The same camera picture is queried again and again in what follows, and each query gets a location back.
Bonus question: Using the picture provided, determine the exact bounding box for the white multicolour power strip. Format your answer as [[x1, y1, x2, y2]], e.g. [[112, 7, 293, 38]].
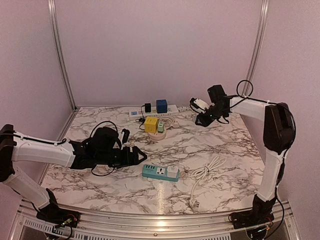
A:
[[128, 104, 179, 120]]

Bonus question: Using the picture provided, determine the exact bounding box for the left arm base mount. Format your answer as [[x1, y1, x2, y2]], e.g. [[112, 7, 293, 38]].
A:
[[36, 188, 80, 228]]

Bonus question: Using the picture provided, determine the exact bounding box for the right aluminium frame post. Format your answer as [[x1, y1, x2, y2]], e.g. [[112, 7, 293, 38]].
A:
[[240, 0, 270, 96]]

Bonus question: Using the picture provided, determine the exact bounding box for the left aluminium frame post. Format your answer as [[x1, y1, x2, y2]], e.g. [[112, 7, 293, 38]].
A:
[[47, 0, 77, 112]]

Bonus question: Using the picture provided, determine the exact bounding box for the green cube plug adapter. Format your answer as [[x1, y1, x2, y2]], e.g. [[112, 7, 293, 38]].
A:
[[157, 121, 165, 134]]

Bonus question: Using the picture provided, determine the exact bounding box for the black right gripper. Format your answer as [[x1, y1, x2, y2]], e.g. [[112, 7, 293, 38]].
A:
[[196, 105, 226, 127]]

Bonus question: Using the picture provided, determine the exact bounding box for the white teal strip cable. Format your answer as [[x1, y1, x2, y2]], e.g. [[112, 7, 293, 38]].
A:
[[187, 156, 227, 208]]

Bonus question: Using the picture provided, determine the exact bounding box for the yellow cube power socket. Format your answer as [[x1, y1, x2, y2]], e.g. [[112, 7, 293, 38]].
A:
[[144, 116, 158, 134]]

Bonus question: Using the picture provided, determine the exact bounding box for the aluminium frame post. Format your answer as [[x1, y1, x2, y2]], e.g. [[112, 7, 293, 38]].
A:
[[47, 0, 77, 112], [240, 0, 270, 96]]

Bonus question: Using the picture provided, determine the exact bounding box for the blue cube power socket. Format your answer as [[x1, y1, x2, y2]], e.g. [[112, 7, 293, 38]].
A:
[[156, 99, 168, 114]]

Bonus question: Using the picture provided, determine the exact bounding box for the teal power strip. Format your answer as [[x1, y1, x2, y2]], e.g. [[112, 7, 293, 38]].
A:
[[142, 164, 180, 182]]

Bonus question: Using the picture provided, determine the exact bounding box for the black power adapter with cable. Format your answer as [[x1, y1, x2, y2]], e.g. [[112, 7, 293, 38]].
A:
[[135, 103, 152, 124]]

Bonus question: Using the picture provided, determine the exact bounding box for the aluminium front rail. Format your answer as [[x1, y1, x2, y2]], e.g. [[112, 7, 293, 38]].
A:
[[8, 199, 301, 240]]

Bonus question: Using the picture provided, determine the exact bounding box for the pink round power socket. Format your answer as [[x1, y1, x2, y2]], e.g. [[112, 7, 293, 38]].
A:
[[147, 131, 167, 141]]

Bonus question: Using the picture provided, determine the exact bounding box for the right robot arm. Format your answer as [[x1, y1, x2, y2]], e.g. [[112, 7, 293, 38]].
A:
[[189, 84, 297, 224]]

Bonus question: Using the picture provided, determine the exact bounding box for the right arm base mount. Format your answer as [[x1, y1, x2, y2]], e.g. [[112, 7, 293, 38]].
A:
[[228, 195, 277, 229]]

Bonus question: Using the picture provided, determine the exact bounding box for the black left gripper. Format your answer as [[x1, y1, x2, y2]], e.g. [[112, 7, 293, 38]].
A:
[[96, 146, 148, 169]]

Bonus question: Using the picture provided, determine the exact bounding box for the white USB charger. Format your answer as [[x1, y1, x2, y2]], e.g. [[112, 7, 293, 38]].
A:
[[167, 166, 179, 178]]

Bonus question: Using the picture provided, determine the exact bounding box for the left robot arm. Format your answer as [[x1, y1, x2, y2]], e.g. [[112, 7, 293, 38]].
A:
[[0, 120, 148, 223]]

